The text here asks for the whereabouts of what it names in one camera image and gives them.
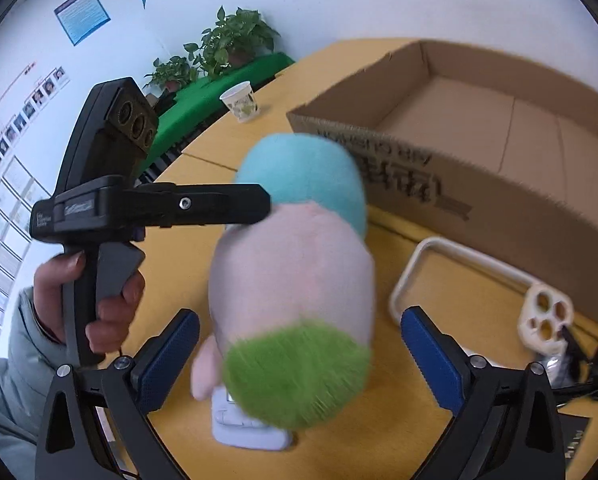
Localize pink teal green plush toy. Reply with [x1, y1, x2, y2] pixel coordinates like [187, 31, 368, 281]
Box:
[190, 132, 376, 431]

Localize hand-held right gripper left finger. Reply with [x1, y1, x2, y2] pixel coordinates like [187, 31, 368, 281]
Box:
[35, 308, 201, 480]

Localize group of wall paper notices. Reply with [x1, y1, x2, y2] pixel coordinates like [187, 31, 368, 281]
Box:
[0, 155, 52, 356]

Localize printed paper cup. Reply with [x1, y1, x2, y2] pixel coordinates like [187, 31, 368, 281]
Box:
[219, 80, 260, 123]

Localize blue framed wall poster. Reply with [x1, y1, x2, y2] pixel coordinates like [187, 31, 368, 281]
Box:
[54, 0, 113, 47]

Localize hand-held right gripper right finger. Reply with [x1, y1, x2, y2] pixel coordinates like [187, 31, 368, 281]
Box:
[400, 306, 566, 480]

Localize person's left forearm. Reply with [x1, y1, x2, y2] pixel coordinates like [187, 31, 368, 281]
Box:
[0, 287, 80, 461]

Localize black slatted furniture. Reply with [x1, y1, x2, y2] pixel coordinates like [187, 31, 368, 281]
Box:
[138, 110, 216, 186]

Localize large potted green plant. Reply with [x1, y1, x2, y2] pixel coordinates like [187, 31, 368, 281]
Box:
[184, 6, 281, 81]

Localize wooden desktop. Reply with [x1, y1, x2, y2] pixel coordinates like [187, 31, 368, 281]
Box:
[119, 37, 598, 480]

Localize white power bank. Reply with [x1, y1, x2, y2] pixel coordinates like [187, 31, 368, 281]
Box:
[211, 385, 294, 451]

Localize white phone case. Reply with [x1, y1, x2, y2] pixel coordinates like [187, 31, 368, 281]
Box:
[389, 236, 574, 358]

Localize cardboard box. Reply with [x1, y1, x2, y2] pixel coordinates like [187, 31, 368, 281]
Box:
[286, 38, 598, 331]

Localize person's left hand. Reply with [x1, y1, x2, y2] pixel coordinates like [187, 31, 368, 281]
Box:
[33, 252, 146, 355]

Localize green covered side table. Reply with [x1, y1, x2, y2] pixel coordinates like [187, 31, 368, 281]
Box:
[154, 52, 297, 148]

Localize small potted green plant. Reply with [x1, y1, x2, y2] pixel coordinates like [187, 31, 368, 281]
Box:
[144, 56, 200, 93]

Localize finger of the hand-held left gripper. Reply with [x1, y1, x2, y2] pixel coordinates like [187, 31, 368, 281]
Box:
[124, 182, 272, 229]

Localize wall photo chart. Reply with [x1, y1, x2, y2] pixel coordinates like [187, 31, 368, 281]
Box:
[0, 62, 71, 196]

